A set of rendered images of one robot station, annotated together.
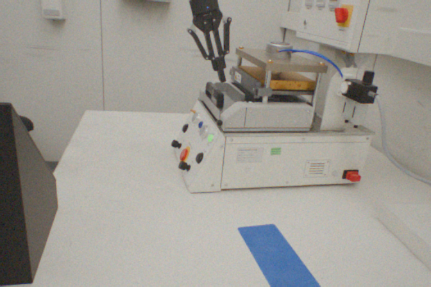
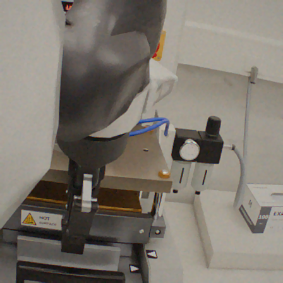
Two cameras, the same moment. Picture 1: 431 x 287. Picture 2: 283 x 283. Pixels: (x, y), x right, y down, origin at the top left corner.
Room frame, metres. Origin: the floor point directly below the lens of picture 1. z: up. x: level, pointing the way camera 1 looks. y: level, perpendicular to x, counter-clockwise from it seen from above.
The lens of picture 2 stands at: (0.93, 0.64, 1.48)
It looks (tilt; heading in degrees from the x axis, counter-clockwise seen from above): 23 degrees down; 274
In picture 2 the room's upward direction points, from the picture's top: 11 degrees clockwise
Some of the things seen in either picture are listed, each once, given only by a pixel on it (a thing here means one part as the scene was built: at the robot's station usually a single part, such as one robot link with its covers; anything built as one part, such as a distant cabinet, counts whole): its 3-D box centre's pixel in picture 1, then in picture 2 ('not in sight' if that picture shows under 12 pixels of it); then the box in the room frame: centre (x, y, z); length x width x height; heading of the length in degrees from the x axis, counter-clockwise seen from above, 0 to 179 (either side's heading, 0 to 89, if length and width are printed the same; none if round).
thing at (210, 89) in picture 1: (214, 93); (69, 280); (1.05, 0.02, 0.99); 0.15 x 0.02 x 0.04; 16
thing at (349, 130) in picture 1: (278, 114); not in sight; (1.11, -0.19, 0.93); 0.46 x 0.35 x 0.01; 106
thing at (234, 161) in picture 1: (264, 143); not in sight; (1.08, -0.16, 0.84); 0.53 x 0.37 x 0.17; 106
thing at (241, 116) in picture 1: (263, 116); (155, 258); (0.94, -0.13, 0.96); 0.26 x 0.05 x 0.07; 106
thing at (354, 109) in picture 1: (354, 97); (193, 156); (0.92, -0.35, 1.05); 0.15 x 0.05 x 0.15; 16
